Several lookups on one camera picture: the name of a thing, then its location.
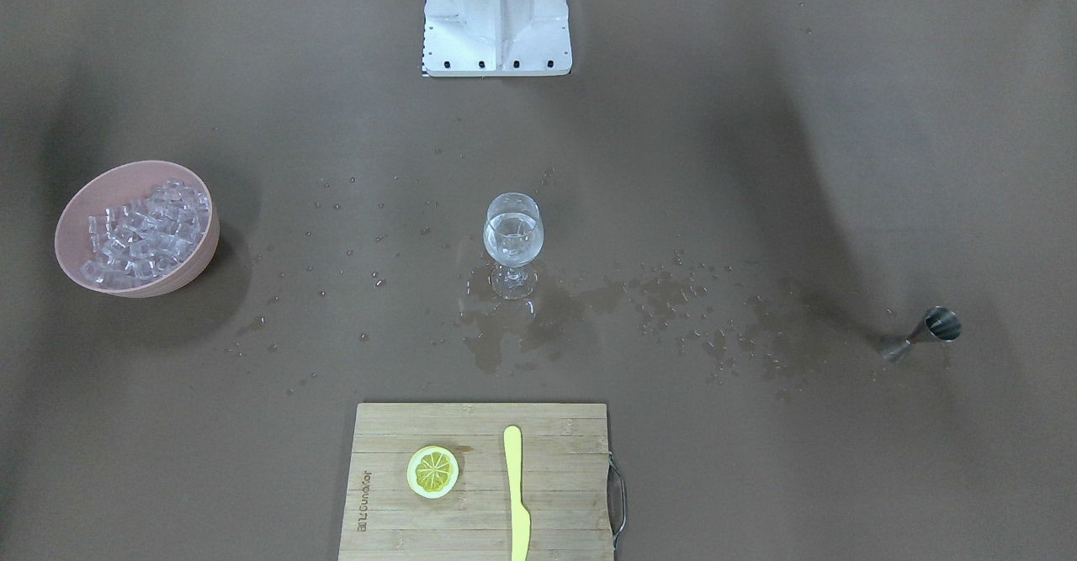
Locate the steel double jigger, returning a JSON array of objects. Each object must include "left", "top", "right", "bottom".
[{"left": 878, "top": 305, "right": 963, "bottom": 364}]

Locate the wine glass with water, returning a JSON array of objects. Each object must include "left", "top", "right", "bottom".
[{"left": 482, "top": 193, "right": 544, "bottom": 300}]

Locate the clear ice cubes pile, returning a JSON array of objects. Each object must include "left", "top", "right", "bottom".
[{"left": 78, "top": 178, "right": 210, "bottom": 290}]

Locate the wooden cutting board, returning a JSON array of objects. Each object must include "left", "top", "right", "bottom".
[{"left": 337, "top": 401, "right": 615, "bottom": 560}]

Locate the yellow lemon slice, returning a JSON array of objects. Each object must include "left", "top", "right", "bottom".
[{"left": 406, "top": 446, "right": 460, "bottom": 500}]

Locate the yellow plastic knife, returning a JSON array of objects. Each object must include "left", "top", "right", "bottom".
[{"left": 503, "top": 426, "right": 532, "bottom": 560}]

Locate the brown table mat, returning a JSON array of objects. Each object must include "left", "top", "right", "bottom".
[{"left": 3, "top": 0, "right": 1074, "bottom": 560}]

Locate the pink bowl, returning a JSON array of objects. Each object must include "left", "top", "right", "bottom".
[{"left": 54, "top": 160, "right": 220, "bottom": 298}]

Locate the metal cutting board handle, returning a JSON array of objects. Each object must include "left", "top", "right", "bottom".
[{"left": 607, "top": 453, "right": 629, "bottom": 560}]

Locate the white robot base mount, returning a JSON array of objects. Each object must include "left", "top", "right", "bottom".
[{"left": 421, "top": 0, "right": 573, "bottom": 78}]

